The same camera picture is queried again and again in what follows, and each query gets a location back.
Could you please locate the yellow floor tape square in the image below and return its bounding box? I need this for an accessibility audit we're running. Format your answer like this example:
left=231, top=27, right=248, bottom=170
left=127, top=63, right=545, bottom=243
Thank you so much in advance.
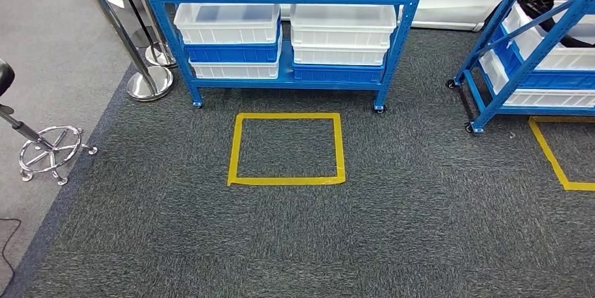
left=226, top=111, right=348, bottom=188
left=528, top=115, right=595, bottom=193

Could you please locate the white plastic storage bin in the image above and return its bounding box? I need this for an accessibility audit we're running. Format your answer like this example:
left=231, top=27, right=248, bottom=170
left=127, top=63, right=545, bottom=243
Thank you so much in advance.
left=501, top=0, right=595, bottom=72
left=288, top=3, right=398, bottom=49
left=188, top=43, right=283, bottom=81
left=173, top=2, right=282, bottom=46
left=478, top=48, right=595, bottom=109
left=290, top=34, right=391, bottom=67

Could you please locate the black stool with chrome base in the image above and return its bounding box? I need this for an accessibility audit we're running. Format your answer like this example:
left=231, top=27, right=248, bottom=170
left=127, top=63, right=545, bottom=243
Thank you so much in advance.
left=0, top=58, right=99, bottom=187

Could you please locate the chrome stanchion post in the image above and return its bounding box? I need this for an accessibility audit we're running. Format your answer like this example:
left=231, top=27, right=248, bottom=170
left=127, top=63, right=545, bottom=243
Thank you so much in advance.
left=121, top=0, right=179, bottom=69
left=67, top=0, right=175, bottom=103

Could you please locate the black barrier strap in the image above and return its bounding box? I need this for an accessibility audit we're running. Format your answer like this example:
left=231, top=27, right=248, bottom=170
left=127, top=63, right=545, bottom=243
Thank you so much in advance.
left=108, top=0, right=158, bottom=51

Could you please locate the black floor cable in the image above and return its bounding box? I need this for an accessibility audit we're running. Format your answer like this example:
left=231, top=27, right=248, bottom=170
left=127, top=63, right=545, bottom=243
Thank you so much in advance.
left=0, top=217, right=23, bottom=279

